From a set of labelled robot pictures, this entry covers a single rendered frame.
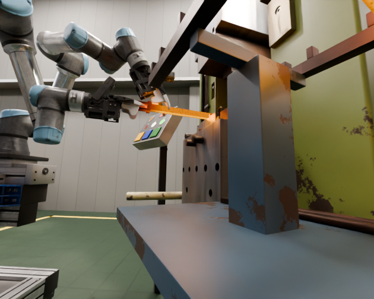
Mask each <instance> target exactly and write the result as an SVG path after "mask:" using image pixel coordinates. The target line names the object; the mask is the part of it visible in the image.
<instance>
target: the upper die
mask: <svg viewBox="0 0 374 299"><path fill-rule="evenodd" d="M213 34H215V35H217V36H219V37H222V38H224V39H226V40H228V41H230V42H232V43H235V44H237V45H239V46H241V47H244V48H245V49H247V50H250V51H252V52H254V53H257V54H260V55H262V56H265V57H267V58H269V59H271V48H270V46H269V45H267V44H263V43H260V42H256V41H253V40H250V39H246V38H244V37H240V36H237V35H234V34H230V33H226V32H224V31H220V30H217V29H215V30H214V32H213ZM225 66H226V65H225V64H222V63H220V62H217V61H214V60H212V59H208V58H206V57H203V56H201V55H199V56H198V74H203V75H208V76H212V77H217V78H222V79H223V68H224V67H225Z"/></svg>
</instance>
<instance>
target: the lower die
mask: <svg viewBox="0 0 374 299"><path fill-rule="evenodd" d="M217 116H220V113H218V112H215V113H213V114H209V118H208V119H207V120H204V121H203V122H201V125H199V126H198V127H197V132H198V131H199V129H202V128H205V127H207V126H208V125H210V124H212V123H213V122H215V121H216V118H217Z"/></svg>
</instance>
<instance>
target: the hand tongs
mask: <svg viewBox="0 0 374 299"><path fill-rule="evenodd" d="M220 202H221V203H225V204H229V198H220ZM298 211H299V219H303V220H308V221H313V222H318V223H321V224H327V225H332V226H336V227H341V228H346V229H350V230H355V231H361V232H364V233H369V234H374V220H373V219H368V218H361V217H354V216H349V215H342V214H335V213H330V212H323V211H316V210H311V209H303V208H298Z"/></svg>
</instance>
